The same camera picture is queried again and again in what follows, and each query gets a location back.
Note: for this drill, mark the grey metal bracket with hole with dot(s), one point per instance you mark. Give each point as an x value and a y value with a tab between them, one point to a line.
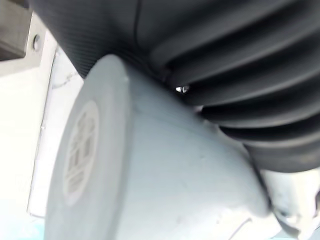
15	27

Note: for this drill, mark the left robot hand black cloth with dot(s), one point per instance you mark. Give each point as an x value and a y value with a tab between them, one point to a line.
225	50

